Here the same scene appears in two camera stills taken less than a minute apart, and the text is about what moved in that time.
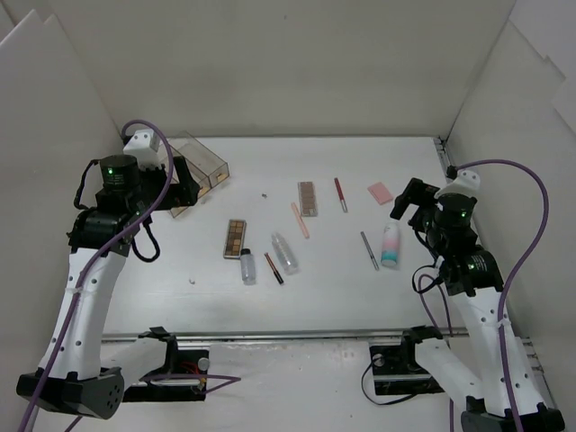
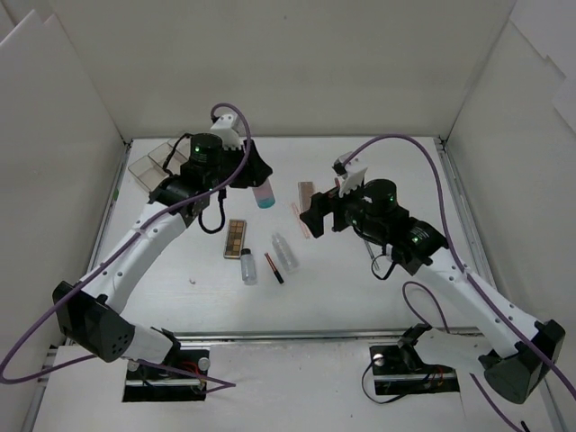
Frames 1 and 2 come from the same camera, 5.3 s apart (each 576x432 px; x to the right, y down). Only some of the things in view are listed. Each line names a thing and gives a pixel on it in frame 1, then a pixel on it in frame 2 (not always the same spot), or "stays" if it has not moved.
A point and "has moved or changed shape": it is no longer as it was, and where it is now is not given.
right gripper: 415,198 → 335,211
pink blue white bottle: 391,244 has moved or changed shape
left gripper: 181,183 → 251,166
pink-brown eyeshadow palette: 307,199 stays
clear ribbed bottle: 287,259 stays
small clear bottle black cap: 247,266 stays
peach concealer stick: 301,222 stays
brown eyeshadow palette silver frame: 236,234 stays
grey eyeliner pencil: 370,251 stays
